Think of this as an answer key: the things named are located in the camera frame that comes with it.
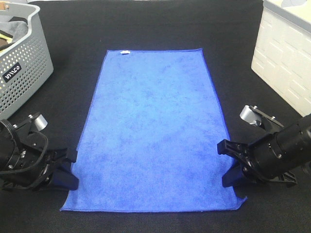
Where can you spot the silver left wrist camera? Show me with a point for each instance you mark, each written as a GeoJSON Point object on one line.
{"type": "Point", "coordinates": [39, 121]}

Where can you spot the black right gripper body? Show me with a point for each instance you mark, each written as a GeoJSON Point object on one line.
{"type": "Point", "coordinates": [275, 154]}

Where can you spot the blue microfiber towel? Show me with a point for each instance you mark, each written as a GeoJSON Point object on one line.
{"type": "Point", "coordinates": [149, 143]}

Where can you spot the black basket brand label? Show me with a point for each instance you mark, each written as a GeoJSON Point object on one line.
{"type": "Point", "coordinates": [11, 72]}

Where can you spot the grey towel in basket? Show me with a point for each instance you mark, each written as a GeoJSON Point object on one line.
{"type": "Point", "coordinates": [14, 30]}

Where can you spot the grey perforated plastic basket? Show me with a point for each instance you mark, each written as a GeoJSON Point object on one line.
{"type": "Point", "coordinates": [31, 51]}

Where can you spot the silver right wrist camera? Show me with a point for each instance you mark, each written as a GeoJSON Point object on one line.
{"type": "Point", "coordinates": [249, 116]}

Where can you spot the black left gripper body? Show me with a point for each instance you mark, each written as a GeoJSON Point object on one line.
{"type": "Point", "coordinates": [27, 159]}

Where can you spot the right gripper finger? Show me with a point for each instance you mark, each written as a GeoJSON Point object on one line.
{"type": "Point", "coordinates": [232, 149]}
{"type": "Point", "coordinates": [235, 176]}

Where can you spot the white plastic storage box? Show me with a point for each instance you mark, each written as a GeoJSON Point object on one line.
{"type": "Point", "coordinates": [282, 54]}

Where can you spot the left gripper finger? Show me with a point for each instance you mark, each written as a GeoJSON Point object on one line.
{"type": "Point", "coordinates": [63, 179]}
{"type": "Point", "coordinates": [65, 155]}

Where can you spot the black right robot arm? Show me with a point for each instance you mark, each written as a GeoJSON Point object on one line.
{"type": "Point", "coordinates": [304, 146]}

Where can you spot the brown cloth in basket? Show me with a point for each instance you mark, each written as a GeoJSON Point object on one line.
{"type": "Point", "coordinates": [4, 44]}

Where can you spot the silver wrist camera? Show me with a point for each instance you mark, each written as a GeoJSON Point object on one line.
{"type": "Point", "coordinates": [249, 116]}
{"type": "Point", "coordinates": [39, 121]}

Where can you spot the yellow cloth in basket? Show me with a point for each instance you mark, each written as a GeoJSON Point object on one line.
{"type": "Point", "coordinates": [6, 37]}

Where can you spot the black tablecloth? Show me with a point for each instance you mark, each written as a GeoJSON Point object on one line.
{"type": "Point", "coordinates": [79, 33]}

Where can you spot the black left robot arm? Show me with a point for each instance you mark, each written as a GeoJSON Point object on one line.
{"type": "Point", "coordinates": [30, 161]}

